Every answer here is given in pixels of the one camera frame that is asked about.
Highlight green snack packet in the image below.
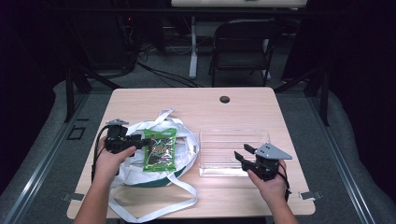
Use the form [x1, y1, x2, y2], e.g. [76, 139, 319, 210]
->
[142, 127, 178, 174]

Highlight black folding chair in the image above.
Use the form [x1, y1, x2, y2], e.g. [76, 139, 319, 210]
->
[208, 18, 283, 89]

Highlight black metal stand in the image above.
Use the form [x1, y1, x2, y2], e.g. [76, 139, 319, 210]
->
[274, 64, 332, 127]
[64, 65, 123, 124]

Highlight clear plastic container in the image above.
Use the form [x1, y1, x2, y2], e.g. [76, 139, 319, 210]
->
[198, 128, 272, 178]

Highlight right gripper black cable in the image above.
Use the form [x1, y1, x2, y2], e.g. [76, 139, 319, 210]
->
[277, 162, 292, 203]

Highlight white table leg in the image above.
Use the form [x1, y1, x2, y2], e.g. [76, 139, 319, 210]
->
[188, 15, 200, 79]

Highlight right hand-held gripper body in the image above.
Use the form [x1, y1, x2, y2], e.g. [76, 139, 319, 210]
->
[247, 142, 293, 182]

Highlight metal floor rail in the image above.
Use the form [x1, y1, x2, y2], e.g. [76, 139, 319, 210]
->
[0, 92, 92, 224]
[305, 95, 378, 224]

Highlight white tote bag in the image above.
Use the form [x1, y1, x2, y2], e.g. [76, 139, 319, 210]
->
[106, 108, 201, 224]

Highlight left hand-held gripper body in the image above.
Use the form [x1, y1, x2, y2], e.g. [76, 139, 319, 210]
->
[104, 119, 143, 155]

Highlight person's left hand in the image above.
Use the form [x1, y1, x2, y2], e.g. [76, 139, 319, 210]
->
[92, 145, 137, 189]

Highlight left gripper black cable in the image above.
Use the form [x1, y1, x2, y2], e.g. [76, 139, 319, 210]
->
[91, 125, 110, 183]

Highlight black floor cables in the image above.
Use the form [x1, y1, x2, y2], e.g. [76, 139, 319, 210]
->
[135, 60, 204, 89]

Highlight person's right hand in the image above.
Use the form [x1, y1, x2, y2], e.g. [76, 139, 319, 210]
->
[247, 159, 290, 207]

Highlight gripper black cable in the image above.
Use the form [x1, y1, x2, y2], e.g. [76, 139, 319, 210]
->
[91, 125, 110, 183]
[277, 162, 292, 203]

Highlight grey tape piece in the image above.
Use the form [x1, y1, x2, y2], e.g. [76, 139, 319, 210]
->
[62, 192, 85, 203]
[298, 190, 323, 201]

